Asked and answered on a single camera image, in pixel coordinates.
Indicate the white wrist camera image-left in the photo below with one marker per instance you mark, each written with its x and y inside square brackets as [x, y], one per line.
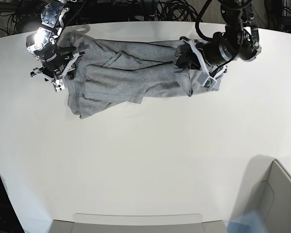
[58, 85]

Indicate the grey box right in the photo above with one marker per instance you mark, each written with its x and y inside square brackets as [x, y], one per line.
[271, 199]

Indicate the grey T-shirt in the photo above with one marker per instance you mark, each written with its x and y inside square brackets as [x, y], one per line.
[113, 72]

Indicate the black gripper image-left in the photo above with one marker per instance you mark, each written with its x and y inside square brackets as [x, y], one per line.
[57, 62]

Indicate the blue translucent object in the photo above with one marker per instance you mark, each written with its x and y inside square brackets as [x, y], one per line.
[247, 223]

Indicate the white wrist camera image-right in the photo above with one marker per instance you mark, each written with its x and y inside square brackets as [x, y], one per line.
[207, 83]

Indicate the grey chair backrest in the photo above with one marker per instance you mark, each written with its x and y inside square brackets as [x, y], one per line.
[90, 223]

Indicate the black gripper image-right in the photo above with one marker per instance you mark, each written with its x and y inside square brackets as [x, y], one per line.
[216, 54]

